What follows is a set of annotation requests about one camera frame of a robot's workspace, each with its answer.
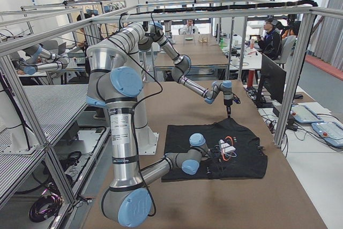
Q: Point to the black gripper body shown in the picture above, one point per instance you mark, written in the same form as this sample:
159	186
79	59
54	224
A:
228	103
212	154

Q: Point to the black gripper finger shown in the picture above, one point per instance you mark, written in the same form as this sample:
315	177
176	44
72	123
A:
229	111

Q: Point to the black printed t-shirt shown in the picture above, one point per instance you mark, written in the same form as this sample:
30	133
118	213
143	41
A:
241	153

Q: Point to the red thermos bottle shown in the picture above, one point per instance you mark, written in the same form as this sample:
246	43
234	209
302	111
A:
250	79

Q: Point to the black computer monitor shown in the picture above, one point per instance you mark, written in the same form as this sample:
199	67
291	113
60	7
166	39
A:
272	78

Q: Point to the seated person dark jacket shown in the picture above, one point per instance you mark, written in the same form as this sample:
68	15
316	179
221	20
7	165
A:
270	44

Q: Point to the blue grey teach pendant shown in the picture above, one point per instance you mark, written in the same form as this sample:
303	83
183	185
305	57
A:
304	115

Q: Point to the person in white shirt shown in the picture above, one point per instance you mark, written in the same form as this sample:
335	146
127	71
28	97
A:
189	28

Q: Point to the aluminium frame striped table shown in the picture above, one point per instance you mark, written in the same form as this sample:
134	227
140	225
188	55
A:
56	108

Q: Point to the aluminium cage frame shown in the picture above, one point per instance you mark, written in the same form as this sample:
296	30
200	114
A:
308	8

